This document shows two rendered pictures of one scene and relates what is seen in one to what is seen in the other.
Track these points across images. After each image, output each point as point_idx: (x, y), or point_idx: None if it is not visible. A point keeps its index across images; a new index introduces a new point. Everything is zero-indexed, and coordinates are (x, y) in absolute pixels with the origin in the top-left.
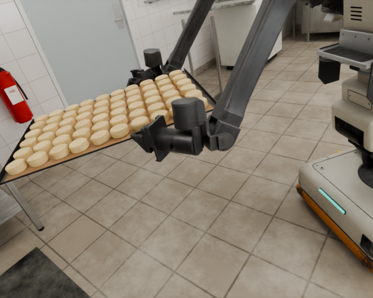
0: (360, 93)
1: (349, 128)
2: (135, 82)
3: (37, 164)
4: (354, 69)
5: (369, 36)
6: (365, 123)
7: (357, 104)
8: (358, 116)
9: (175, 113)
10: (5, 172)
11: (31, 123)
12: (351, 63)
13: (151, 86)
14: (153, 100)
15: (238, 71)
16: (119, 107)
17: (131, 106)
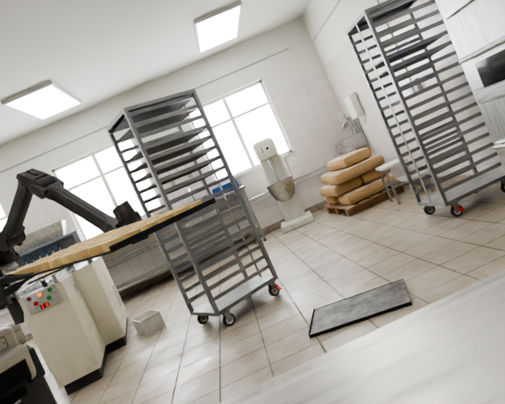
0: None
1: (9, 374)
2: (15, 274)
3: None
4: None
5: None
6: (22, 349)
7: None
8: (10, 352)
9: (130, 204)
10: (204, 206)
11: (121, 243)
12: None
13: (44, 259)
14: (82, 243)
15: (95, 208)
16: (94, 240)
17: (92, 240)
